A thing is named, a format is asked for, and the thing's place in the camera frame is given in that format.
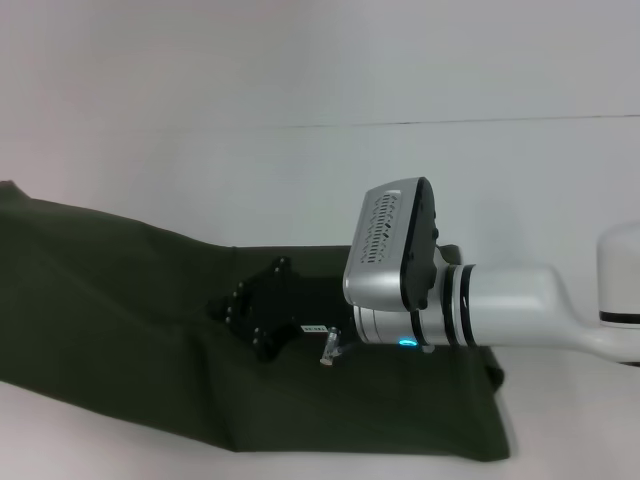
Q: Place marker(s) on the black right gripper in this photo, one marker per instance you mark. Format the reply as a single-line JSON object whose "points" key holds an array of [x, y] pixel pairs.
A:
{"points": [[305, 310]]}

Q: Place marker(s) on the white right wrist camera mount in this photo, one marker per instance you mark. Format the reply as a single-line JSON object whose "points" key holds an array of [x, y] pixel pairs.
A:
{"points": [[450, 257]]}

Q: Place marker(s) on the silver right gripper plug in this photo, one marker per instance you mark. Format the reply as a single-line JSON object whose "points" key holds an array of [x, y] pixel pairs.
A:
{"points": [[331, 346]]}

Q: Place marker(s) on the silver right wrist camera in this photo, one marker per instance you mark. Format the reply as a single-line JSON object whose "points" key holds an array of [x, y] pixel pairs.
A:
{"points": [[390, 250]]}

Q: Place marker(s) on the dark green FREE! t-shirt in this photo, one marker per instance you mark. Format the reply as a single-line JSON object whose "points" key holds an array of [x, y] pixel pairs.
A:
{"points": [[125, 325]]}

